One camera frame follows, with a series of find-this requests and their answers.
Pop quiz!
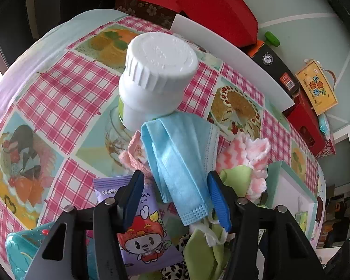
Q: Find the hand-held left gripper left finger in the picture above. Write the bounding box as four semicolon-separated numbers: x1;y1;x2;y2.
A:
22;171;145;280

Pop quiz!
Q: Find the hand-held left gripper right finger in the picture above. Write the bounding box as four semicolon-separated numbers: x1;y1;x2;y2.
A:
207;171;339;280

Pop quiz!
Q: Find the pink white fluffy towel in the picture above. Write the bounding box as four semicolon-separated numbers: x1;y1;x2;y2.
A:
216;136;271;202

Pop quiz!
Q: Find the blue face mask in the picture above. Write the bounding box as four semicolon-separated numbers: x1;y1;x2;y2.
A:
140;113;225;245

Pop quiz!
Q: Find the shallow teal box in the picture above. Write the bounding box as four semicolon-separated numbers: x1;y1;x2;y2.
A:
262;160;320;240

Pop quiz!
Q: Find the leopard print scrunchie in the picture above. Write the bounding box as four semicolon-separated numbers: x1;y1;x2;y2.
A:
160;233;193;280

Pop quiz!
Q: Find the purple wet wipes packet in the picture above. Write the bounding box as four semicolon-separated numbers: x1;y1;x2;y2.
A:
93;174;184;277

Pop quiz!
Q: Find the pink scrunchie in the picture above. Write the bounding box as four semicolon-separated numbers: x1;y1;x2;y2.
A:
119;131;155;178

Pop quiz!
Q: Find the green cloth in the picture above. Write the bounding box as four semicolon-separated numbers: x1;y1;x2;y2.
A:
183;165;253;280

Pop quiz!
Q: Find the green tissue pack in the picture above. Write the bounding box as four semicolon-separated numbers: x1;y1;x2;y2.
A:
294;211;310;231

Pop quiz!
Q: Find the red box with window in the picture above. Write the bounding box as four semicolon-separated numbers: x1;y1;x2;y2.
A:
286;90;336;159

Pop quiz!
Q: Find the red patterned box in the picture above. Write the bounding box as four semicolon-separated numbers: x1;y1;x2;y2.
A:
316;136;336;159

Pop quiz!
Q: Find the teal glossy packet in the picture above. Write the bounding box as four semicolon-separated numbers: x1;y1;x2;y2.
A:
5;222;59;280

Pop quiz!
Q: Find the pink checkered printed tablecloth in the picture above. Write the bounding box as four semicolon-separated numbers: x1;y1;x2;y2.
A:
0;9;327;240

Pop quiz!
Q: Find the teal wipes pack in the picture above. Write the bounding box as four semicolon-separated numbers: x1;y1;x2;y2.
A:
318;114;331;136

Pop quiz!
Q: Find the white pill bottle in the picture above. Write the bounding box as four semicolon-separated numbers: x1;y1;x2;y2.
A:
117;33;198;131

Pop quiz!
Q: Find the white board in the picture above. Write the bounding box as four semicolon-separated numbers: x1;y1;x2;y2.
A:
171;13;296;111

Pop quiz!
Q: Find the black orange box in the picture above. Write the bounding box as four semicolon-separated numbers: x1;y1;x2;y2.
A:
248;40;302;98

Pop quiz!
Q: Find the small green object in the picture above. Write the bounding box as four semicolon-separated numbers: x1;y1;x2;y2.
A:
265;31;280;47

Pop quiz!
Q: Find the brown floral box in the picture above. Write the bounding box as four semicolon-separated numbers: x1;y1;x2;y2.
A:
115;0;181;30

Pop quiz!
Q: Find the large red gift box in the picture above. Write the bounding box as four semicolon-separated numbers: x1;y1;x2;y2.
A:
98;0;259;49

